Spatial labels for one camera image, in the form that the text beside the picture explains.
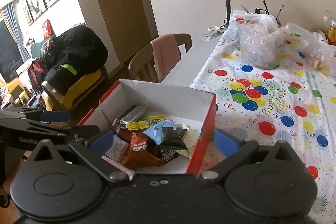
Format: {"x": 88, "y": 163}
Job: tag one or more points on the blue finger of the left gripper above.
{"x": 54, "y": 116}

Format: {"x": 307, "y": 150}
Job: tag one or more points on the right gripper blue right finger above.
{"x": 238, "y": 153}

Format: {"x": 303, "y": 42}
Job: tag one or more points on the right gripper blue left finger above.
{"x": 89, "y": 154}

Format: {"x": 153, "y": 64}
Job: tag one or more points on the white printed snack packet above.
{"x": 117, "y": 149}

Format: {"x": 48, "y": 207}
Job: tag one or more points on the cream white snack packet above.
{"x": 190, "y": 139}

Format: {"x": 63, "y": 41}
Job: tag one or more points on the brown snack bag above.
{"x": 137, "y": 153}

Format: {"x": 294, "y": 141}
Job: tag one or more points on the silver foil packet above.
{"x": 130, "y": 115}

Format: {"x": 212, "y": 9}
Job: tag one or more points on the red white cardboard box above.
{"x": 195, "y": 108}

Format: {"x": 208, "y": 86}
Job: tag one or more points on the black snack packet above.
{"x": 173, "y": 138}

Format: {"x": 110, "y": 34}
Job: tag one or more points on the yellow minion cheese stick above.
{"x": 147, "y": 123}

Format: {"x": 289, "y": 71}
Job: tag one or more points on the light blue snack packet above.
{"x": 155, "y": 132}

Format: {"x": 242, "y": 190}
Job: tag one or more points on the dark m&m candy bag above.
{"x": 164, "y": 153}

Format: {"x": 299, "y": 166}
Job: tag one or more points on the red checkered snack bag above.
{"x": 119, "y": 129}

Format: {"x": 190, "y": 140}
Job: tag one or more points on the balloon pattern tablecloth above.
{"x": 291, "y": 102}

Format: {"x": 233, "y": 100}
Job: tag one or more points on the black jacket pile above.
{"x": 72, "y": 55}

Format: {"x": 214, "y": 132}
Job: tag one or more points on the wooden chair with towel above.
{"x": 141, "y": 66}

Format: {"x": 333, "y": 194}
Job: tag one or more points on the large clear plastic bag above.
{"x": 261, "y": 39}

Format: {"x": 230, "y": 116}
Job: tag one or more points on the pink towel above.
{"x": 166, "y": 55}

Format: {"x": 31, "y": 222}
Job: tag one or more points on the small clear plastic bag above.
{"x": 318, "y": 54}

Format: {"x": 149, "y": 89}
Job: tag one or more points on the orange drink bottle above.
{"x": 331, "y": 34}

